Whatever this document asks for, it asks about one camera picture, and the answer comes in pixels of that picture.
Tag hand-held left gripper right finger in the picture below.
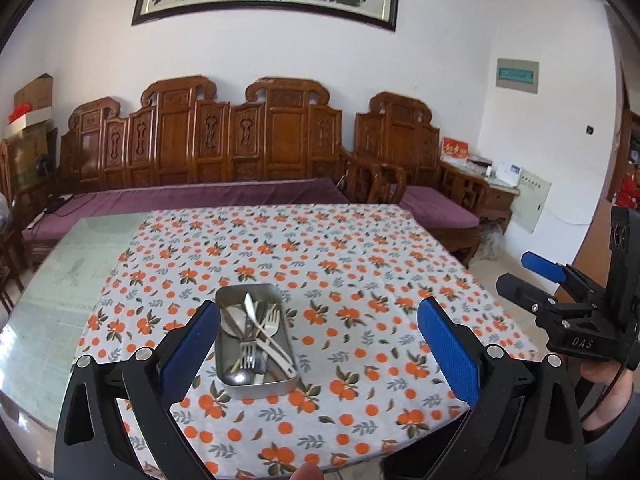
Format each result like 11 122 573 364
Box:
417 297 586 480

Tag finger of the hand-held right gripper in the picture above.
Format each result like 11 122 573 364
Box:
496 272 591 321
520 251 596 293

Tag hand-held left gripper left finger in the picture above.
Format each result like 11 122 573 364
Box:
52 300 221 480

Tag large white plastic spoon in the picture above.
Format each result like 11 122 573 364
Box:
220 305 251 342

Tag metal tray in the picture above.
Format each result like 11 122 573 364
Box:
215 283 299 401

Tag brown wooden chopstick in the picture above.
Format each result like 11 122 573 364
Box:
257 355 287 384

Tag small white plastic spoon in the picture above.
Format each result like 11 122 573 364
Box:
257 332 297 377

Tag person's right hand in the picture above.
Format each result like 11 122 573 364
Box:
580 360 640 431

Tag grey plastic bag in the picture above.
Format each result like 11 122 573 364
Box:
480 222 509 261

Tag wooden side table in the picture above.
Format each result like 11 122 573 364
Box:
440 157 521 233

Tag white blue carton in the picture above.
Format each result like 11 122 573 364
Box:
492 161 523 186

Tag purple armchair cushion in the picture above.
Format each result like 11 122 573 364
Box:
400 186 481 228

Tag orange print tablecloth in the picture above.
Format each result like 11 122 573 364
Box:
82 204 538 478

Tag purple sofa cushion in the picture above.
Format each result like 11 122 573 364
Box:
22 177 351 243

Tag red gift box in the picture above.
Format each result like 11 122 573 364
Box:
441 137 471 162

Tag carved wooden armchair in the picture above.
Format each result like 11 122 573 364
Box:
354 91 516 268

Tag carved wooden sofa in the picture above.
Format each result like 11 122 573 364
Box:
59 76 408 206

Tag carved wooden chair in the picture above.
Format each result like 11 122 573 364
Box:
0 140 32 311

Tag large brown cardboard box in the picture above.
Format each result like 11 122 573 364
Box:
0 125 58 196

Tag white box with red print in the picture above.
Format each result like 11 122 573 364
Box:
4 102 55 139

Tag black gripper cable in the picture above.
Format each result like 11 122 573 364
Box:
580 350 637 422

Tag white wall panel box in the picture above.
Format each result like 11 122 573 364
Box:
509 167 553 234

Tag wooden door frame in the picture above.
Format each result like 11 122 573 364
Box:
575 60 640 271

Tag grey wall fuse box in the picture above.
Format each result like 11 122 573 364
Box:
496 58 541 95

